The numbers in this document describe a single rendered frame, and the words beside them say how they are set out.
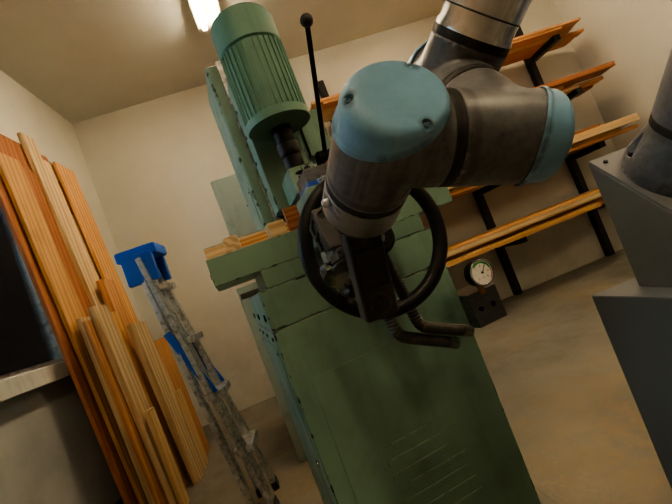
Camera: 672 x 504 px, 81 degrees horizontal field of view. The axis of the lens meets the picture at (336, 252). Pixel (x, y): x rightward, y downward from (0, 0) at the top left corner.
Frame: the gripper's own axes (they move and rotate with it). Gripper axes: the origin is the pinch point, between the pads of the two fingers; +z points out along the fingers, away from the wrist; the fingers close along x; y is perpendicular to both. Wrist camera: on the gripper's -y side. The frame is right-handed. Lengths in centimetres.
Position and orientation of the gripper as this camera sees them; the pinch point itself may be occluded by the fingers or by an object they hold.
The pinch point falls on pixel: (343, 285)
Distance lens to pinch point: 63.7
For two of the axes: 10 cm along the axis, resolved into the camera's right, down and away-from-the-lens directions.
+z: -1.2, 4.5, 8.9
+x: -9.0, 3.3, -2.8
